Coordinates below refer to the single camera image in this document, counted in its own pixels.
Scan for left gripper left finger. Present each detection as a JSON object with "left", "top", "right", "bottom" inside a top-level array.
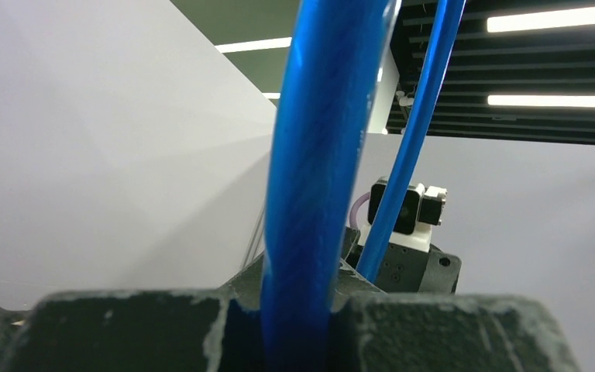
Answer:
[{"left": 0, "top": 258, "right": 263, "bottom": 371}]

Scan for ceiling light strips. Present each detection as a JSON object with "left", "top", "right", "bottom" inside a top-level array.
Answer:
[{"left": 214, "top": 2, "right": 595, "bottom": 109}]

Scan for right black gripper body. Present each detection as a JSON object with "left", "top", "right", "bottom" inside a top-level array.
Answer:
[{"left": 368, "top": 227, "right": 462, "bottom": 294}]

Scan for blue cable lock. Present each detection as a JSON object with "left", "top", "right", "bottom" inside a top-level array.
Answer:
[{"left": 260, "top": 0, "right": 468, "bottom": 372}]

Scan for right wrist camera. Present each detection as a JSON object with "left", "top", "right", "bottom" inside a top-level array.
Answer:
[{"left": 349, "top": 177, "right": 448, "bottom": 253}]

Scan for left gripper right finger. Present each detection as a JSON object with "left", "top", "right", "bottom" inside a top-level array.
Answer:
[{"left": 328, "top": 263, "right": 579, "bottom": 372}]

